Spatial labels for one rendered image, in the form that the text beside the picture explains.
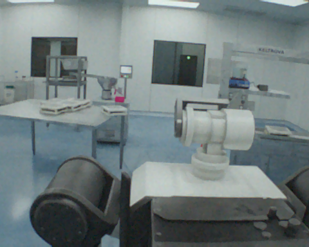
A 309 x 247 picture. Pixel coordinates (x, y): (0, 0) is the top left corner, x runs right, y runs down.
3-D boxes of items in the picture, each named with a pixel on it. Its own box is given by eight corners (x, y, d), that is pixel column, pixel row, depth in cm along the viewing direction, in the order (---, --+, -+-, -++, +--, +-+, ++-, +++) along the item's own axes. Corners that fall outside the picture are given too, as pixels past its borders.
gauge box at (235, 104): (223, 111, 263) (224, 91, 259) (222, 110, 273) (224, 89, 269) (246, 114, 258) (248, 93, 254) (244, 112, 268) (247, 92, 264)
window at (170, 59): (150, 83, 757) (154, 39, 731) (150, 83, 758) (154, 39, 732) (202, 87, 760) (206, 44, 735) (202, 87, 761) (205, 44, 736)
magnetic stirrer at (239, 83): (228, 87, 260) (229, 78, 258) (227, 85, 281) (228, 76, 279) (249, 89, 256) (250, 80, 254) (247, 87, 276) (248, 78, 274)
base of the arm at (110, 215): (99, 275, 39) (127, 220, 37) (19, 243, 38) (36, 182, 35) (111, 220, 54) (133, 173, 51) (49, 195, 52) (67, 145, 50)
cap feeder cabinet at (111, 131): (91, 143, 496) (91, 101, 479) (96, 135, 551) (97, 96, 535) (126, 146, 497) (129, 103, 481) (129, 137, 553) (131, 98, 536)
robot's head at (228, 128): (248, 168, 44) (257, 114, 42) (186, 166, 44) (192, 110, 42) (236, 155, 50) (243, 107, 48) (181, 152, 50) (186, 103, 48)
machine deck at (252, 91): (224, 91, 259) (225, 87, 258) (224, 87, 295) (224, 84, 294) (290, 99, 246) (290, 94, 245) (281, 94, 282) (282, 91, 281)
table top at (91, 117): (-19, 114, 303) (-19, 111, 302) (31, 100, 409) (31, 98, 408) (96, 129, 277) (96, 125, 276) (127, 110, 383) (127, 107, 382)
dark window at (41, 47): (30, 76, 748) (31, 36, 724) (30, 76, 749) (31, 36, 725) (76, 78, 751) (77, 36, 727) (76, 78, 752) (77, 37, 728)
